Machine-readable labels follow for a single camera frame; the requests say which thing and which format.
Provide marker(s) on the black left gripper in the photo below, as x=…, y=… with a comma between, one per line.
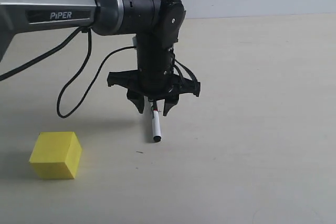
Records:
x=155, y=87

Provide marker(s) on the white marker black cap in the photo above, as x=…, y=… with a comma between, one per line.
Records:
x=156, y=129

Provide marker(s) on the yellow foam cube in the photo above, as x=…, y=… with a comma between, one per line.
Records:
x=56, y=155

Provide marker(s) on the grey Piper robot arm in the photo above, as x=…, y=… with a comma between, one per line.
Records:
x=155, y=25

